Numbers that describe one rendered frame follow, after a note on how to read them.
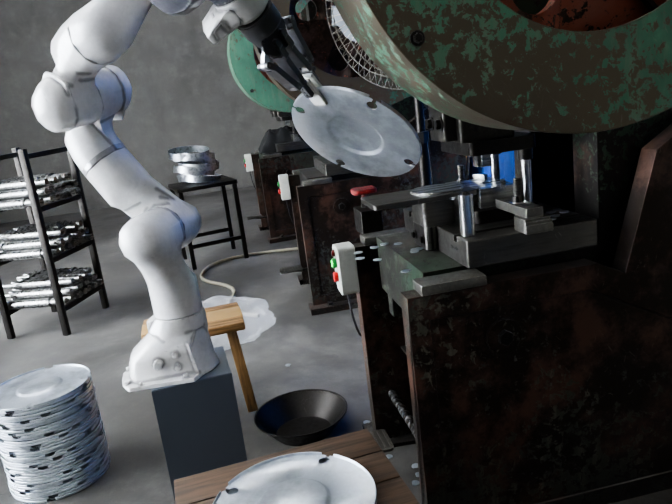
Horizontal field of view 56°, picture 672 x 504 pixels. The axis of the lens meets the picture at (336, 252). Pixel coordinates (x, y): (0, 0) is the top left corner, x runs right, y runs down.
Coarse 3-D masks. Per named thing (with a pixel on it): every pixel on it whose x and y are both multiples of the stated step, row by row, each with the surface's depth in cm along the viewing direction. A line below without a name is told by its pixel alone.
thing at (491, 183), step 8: (464, 184) 155; (472, 184) 153; (480, 184) 152; (488, 184) 151; (496, 184) 149; (512, 184) 147; (480, 192) 146; (488, 192) 146; (496, 192) 147; (504, 192) 147; (512, 192) 147; (480, 200) 146; (488, 200) 147; (480, 208) 147
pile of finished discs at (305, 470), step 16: (256, 464) 122; (272, 464) 123; (288, 464) 122; (304, 464) 121; (320, 464) 121; (336, 464) 120; (352, 464) 119; (240, 480) 119; (256, 480) 118; (272, 480) 118; (288, 480) 116; (304, 480) 115; (320, 480) 116; (336, 480) 115; (352, 480) 115; (368, 480) 114; (224, 496) 115; (240, 496) 114; (256, 496) 114; (272, 496) 112; (288, 496) 111; (304, 496) 111; (320, 496) 110; (336, 496) 111; (352, 496) 110; (368, 496) 110
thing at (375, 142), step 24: (336, 96) 124; (360, 96) 122; (312, 120) 135; (336, 120) 133; (360, 120) 130; (384, 120) 126; (312, 144) 144; (336, 144) 140; (360, 144) 138; (384, 144) 133; (408, 144) 130; (360, 168) 145; (384, 168) 141; (408, 168) 138
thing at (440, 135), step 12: (432, 108) 148; (432, 120) 149; (444, 120) 143; (456, 120) 143; (432, 132) 151; (444, 132) 144; (456, 132) 144; (468, 132) 142; (480, 132) 143; (492, 132) 143; (504, 132) 144
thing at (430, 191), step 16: (400, 192) 155; (416, 192) 149; (432, 192) 147; (448, 192) 146; (384, 208) 143; (416, 208) 152; (432, 208) 147; (448, 208) 148; (416, 224) 154; (432, 224) 148; (416, 240) 156; (432, 240) 149
